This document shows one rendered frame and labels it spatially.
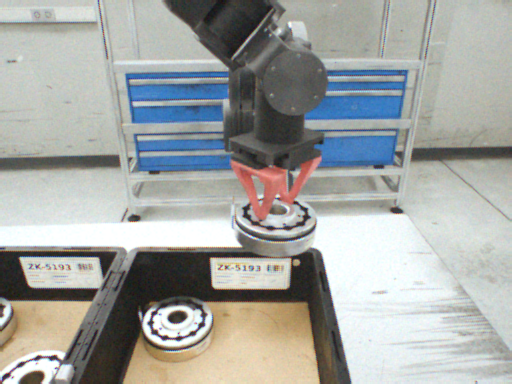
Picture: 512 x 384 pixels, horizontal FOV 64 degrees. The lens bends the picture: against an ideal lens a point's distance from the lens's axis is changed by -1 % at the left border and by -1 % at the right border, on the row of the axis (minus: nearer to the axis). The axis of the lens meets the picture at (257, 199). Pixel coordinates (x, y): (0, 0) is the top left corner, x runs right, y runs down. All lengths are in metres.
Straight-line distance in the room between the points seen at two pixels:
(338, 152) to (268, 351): 1.95
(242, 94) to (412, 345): 0.57
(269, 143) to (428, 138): 3.22
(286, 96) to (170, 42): 2.79
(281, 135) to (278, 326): 0.32
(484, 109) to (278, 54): 3.46
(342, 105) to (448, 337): 1.71
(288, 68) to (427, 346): 0.63
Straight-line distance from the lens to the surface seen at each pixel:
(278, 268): 0.65
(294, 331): 0.65
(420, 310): 0.94
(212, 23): 0.43
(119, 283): 0.63
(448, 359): 0.86
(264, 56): 0.36
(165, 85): 2.31
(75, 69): 3.33
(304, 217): 0.52
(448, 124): 3.68
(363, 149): 2.52
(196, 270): 0.67
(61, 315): 0.74
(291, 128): 0.45
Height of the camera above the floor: 1.30
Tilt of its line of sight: 28 degrees down
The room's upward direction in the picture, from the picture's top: straight up
